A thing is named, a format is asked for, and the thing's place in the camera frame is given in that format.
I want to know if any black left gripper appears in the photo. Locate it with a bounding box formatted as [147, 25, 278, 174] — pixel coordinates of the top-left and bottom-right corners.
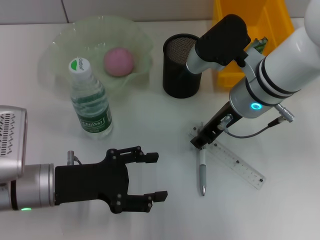
[54, 145, 168, 215]

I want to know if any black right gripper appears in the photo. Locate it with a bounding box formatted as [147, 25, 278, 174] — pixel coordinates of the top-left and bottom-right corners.
[190, 101, 243, 150]

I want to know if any white grey ballpoint pen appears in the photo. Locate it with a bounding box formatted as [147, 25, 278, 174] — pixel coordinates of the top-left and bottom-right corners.
[198, 121, 209, 198]

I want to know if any clear plastic ruler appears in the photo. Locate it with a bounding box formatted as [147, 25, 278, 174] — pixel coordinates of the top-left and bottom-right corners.
[188, 127, 267, 191]

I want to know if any clear water bottle green label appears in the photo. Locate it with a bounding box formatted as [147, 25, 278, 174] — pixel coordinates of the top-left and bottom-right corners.
[68, 56, 114, 140]

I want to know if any green plastic wrapper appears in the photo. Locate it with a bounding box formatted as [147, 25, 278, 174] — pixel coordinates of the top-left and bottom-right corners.
[251, 36, 270, 53]

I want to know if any pink peach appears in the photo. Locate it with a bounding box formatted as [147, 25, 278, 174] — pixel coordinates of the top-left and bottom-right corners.
[103, 47, 135, 77]

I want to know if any black mesh pen holder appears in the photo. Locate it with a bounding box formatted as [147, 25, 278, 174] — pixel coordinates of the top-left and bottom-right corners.
[162, 34, 202, 99]

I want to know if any translucent green glass plate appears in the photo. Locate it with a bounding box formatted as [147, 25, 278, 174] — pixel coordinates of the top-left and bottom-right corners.
[37, 15, 154, 97]

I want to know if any yellow plastic bin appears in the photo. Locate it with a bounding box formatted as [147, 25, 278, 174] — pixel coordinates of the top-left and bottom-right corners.
[212, 0, 295, 87]

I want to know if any right gripper cable with plug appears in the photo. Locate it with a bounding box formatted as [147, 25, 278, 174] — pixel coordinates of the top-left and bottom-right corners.
[217, 103, 296, 139]

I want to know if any gripper cable with plug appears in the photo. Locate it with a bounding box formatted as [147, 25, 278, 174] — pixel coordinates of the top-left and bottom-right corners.
[217, 103, 296, 139]
[66, 149, 83, 166]

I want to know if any left gripper cable with plug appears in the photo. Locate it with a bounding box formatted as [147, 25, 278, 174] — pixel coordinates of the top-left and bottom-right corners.
[66, 149, 83, 166]

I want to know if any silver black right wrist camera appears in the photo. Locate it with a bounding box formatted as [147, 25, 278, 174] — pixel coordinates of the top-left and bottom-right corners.
[186, 14, 252, 75]

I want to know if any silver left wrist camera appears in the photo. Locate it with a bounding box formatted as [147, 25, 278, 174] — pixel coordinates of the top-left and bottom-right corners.
[0, 104, 28, 185]

